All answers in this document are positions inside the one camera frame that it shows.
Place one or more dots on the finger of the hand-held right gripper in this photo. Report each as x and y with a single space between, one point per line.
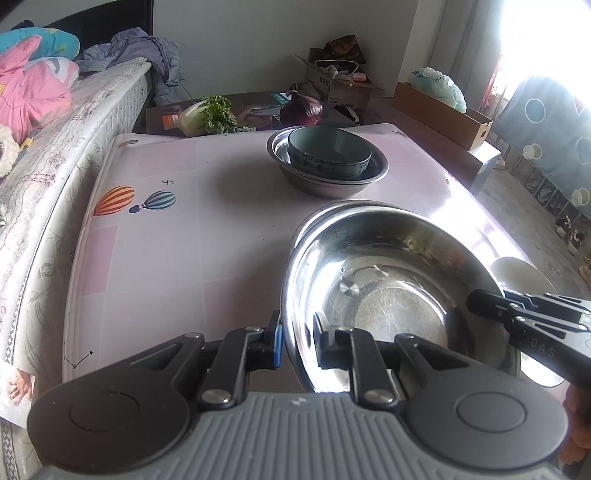
485 302

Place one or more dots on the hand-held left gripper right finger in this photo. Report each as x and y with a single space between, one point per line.
322 330

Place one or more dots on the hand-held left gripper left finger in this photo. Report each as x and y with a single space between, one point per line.
278 341

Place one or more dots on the white ceramic plate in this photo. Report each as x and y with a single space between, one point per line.
521 277

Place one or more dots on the shallow steel plate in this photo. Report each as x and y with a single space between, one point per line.
392 258

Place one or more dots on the large steel basin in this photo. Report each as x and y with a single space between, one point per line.
300 226

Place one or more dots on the teal ceramic bowl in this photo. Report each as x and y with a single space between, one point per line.
323 164

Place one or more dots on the small steel bowl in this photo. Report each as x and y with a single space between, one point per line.
279 150

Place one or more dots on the person's right hand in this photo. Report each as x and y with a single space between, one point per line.
579 415

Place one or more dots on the black and white sneaker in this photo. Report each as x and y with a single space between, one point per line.
563 226
576 241

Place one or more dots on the pink patterned tablecloth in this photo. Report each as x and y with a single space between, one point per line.
184 258

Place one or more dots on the grey box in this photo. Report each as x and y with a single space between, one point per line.
487 168

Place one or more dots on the white slipper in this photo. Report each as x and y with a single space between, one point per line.
501 162

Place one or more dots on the blue cloth with circles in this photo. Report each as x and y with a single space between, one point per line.
554 134

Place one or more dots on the long brown cardboard box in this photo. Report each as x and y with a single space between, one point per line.
434 108

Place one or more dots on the pink hanging garment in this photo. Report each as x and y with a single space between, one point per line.
494 87

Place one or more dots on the red onion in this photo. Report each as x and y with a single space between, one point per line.
302 110

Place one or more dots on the pale green plastic bag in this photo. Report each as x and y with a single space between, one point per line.
438 85

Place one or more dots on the napa cabbage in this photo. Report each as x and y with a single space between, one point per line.
198 120

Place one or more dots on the open cardboard box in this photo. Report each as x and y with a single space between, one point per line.
341 94

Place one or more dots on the brown paper bag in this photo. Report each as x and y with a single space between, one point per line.
344 46

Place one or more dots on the white quilted mattress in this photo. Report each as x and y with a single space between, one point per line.
55 152

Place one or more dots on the grey-blue clothing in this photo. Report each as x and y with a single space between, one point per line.
134 50

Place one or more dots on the white fluffy cloth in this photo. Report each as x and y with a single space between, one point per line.
7 147

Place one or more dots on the pink and blue quilt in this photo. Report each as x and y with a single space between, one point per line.
32 87

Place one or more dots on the dark bed headboard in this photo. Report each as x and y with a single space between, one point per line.
115 18

